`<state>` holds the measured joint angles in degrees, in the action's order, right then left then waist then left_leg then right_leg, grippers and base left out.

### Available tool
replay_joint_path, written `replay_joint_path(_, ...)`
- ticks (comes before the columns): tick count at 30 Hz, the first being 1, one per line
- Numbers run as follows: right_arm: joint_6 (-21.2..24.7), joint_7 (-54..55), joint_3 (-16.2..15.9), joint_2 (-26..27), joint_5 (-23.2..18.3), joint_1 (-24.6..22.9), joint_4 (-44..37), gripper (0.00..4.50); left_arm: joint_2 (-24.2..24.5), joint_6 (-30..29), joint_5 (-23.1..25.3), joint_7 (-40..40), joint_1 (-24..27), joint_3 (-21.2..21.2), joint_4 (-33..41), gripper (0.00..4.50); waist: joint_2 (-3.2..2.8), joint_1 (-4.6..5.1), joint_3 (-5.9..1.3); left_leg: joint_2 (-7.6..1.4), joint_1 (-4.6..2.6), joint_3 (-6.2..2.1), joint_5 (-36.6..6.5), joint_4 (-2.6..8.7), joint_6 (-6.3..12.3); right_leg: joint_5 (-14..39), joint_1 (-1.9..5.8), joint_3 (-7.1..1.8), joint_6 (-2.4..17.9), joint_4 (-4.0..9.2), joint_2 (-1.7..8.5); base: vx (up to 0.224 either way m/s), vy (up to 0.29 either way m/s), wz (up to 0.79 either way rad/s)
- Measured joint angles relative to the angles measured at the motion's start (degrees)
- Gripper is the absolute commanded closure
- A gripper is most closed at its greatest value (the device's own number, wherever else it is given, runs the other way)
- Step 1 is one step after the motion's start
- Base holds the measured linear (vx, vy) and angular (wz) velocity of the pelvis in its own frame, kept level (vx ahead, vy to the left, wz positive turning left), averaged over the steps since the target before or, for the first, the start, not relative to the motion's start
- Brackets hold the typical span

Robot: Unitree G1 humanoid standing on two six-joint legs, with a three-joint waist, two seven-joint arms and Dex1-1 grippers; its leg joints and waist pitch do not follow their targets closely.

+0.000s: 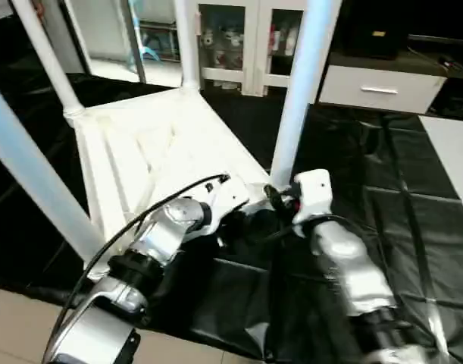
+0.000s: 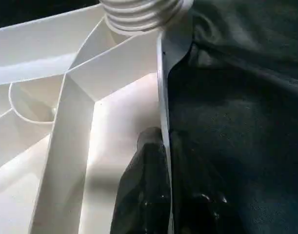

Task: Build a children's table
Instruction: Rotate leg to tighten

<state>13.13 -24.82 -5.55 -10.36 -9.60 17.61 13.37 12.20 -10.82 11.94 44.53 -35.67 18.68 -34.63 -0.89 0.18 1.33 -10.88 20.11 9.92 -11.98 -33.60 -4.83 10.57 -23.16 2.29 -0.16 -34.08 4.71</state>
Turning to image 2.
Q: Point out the white plastic table leg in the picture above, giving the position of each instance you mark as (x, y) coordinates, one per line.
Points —
(139, 14)

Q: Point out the white plastic table top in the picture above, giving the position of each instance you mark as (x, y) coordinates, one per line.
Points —
(41, 53)

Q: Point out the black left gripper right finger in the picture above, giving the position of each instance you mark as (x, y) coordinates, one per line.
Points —
(197, 200)

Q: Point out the black table mat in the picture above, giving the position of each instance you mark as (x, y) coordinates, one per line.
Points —
(246, 122)

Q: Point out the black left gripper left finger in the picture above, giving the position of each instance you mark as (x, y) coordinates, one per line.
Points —
(144, 195)

